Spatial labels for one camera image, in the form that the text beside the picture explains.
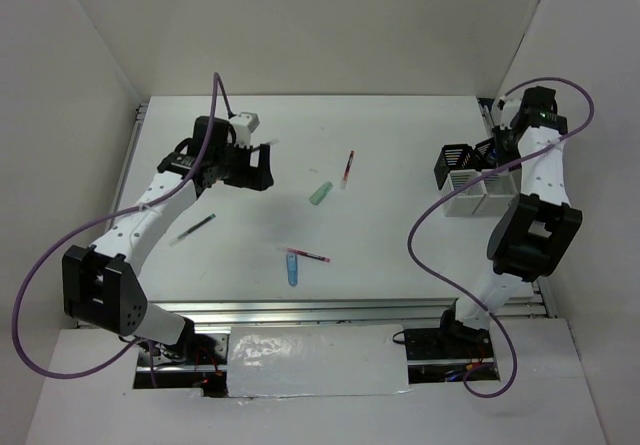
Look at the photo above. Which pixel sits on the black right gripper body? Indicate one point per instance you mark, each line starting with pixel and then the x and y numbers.
pixel 505 144

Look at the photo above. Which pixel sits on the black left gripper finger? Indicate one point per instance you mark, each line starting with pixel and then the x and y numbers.
pixel 264 178
pixel 243 181

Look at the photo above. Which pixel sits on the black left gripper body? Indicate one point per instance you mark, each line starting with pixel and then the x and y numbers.
pixel 236 162

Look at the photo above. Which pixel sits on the clear spray bottle blue cap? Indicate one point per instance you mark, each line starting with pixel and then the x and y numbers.
pixel 492 158

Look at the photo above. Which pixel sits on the green lead case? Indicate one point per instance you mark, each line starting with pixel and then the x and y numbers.
pixel 321 193

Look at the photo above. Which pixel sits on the red gel pen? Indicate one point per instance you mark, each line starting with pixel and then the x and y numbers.
pixel 346 173
pixel 305 254

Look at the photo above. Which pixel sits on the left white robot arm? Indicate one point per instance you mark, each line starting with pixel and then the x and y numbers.
pixel 100 282

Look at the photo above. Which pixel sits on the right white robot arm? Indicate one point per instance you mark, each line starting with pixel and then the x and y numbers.
pixel 539 223

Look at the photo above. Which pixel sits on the white mesh organizer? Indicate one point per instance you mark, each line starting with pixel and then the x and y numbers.
pixel 490 198

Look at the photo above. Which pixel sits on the blue lead case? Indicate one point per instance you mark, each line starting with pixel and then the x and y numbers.
pixel 292 269

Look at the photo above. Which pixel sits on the white foil cover board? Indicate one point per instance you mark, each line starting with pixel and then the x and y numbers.
pixel 315 361

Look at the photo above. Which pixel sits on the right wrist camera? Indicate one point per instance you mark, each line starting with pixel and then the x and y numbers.
pixel 504 111

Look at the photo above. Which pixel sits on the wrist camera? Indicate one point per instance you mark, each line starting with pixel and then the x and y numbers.
pixel 244 124
pixel 504 111

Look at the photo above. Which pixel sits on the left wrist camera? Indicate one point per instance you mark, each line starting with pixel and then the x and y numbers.
pixel 244 124

